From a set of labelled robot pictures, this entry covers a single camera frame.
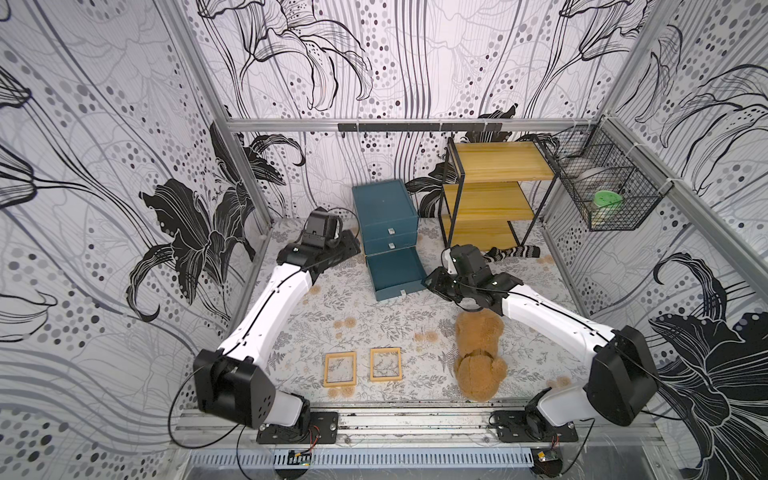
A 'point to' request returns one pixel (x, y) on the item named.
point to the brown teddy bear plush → (478, 369)
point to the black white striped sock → (496, 254)
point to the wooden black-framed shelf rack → (484, 206)
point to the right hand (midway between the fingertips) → (425, 280)
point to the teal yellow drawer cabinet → (388, 222)
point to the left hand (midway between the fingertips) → (357, 249)
